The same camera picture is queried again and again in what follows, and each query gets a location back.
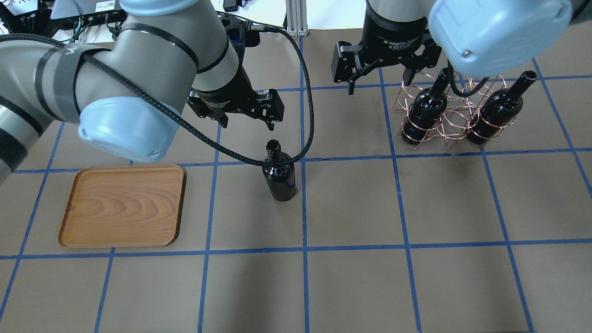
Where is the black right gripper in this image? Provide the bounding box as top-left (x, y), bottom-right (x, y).
top-left (331, 9), bottom-right (442, 95)

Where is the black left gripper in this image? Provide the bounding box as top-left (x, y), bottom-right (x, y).
top-left (186, 65), bottom-right (285, 131)

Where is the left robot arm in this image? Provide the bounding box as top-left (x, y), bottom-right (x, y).
top-left (1, 0), bottom-right (284, 181)

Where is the copper wire bottle basket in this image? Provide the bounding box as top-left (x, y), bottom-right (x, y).
top-left (392, 72), bottom-right (516, 149)

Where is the aluminium frame post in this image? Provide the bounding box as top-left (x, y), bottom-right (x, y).
top-left (285, 0), bottom-right (309, 37)

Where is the dark wine bottle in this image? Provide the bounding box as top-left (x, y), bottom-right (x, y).
top-left (262, 139), bottom-right (297, 202)
top-left (401, 68), bottom-right (450, 146)
top-left (466, 70), bottom-right (538, 145)

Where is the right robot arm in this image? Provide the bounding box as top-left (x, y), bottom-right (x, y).
top-left (331, 0), bottom-right (591, 94)

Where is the wooden tray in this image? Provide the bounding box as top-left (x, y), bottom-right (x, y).
top-left (57, 165), bottom-right (186, 248)

